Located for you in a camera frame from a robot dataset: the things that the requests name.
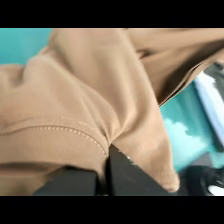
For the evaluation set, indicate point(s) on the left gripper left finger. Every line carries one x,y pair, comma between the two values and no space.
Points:
71,184

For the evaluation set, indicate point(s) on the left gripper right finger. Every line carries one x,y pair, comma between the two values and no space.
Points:
128,178

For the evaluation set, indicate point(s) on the brown T-shirt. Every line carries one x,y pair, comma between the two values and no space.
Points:
83,100

